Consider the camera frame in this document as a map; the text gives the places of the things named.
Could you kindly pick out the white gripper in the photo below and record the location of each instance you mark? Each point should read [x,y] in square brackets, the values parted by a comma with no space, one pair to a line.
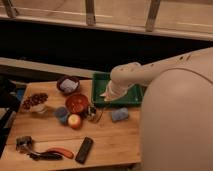
[115,91]

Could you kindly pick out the silver metal fork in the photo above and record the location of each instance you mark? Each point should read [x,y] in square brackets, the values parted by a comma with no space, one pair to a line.
[99,114]

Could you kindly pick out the black remote control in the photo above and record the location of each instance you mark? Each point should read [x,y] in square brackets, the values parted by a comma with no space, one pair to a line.
[84,150]

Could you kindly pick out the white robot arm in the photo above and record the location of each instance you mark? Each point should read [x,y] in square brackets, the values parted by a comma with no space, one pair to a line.
[123,77]

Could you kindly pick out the small metal cup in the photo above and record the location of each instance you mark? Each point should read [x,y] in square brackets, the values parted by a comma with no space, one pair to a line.
[91,113]

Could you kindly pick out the green plastic tray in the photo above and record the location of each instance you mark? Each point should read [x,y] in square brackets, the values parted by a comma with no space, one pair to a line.
[133,98]

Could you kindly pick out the red wooden bowl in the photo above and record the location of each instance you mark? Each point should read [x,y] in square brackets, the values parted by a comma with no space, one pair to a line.
[77,103]

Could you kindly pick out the dark bowl with white cloth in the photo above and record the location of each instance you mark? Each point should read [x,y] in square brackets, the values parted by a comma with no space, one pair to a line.
[68,84]

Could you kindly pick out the red yellow apple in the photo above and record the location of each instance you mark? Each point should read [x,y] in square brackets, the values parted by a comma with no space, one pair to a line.
[74,121]

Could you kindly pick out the wooden board table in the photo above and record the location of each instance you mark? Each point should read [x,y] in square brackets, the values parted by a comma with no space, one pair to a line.
[114,143]

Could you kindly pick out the white robot body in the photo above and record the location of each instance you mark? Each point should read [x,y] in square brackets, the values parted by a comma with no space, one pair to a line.
[177,123]

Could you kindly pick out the glass bowl of nuts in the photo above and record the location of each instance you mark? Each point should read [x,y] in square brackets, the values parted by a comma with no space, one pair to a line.
[35,103]

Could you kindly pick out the red handled tool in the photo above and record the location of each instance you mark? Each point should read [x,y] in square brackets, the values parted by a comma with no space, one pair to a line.
[67,153]

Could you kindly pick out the black handled metal tool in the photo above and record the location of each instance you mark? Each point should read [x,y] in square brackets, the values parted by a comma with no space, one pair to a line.
[24,145]

